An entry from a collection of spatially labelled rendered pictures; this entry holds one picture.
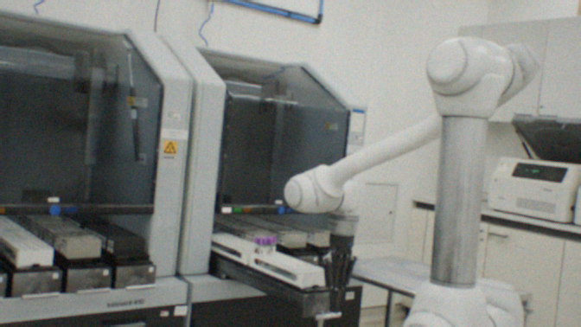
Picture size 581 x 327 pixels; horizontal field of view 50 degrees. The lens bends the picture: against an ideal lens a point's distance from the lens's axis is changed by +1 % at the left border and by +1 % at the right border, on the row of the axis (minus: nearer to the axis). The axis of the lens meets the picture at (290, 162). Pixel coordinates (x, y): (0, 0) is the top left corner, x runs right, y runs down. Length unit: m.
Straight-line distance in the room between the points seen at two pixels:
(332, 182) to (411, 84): 2.99
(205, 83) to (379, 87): 2.28
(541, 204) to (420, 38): 1.45
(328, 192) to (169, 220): 0.74
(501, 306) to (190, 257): 1.15
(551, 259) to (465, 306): 2.70
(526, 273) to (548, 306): 0.22
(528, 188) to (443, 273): 2.76
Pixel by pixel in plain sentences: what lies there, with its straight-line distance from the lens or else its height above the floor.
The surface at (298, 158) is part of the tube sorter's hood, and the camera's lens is 2.47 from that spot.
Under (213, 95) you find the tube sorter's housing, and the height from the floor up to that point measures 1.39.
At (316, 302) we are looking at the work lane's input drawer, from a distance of 1.94.
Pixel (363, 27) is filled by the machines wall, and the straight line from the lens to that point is 4.25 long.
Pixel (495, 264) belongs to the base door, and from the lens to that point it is 4.30.
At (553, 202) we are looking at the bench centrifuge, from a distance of 4.07.
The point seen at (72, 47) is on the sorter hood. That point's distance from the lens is 2.22.
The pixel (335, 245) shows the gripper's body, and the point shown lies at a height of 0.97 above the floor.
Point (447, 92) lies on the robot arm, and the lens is 1.38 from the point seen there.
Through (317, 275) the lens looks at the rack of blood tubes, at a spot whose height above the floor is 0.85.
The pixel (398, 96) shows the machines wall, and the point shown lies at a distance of 4.49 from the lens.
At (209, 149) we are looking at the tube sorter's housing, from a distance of 2.25.
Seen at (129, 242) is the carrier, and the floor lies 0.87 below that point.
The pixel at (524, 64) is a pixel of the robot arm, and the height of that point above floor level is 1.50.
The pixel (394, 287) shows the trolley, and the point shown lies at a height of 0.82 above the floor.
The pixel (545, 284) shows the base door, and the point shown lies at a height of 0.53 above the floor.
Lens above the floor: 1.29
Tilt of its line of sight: 3 degrees down
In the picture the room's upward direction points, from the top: 6 degrees clockwise
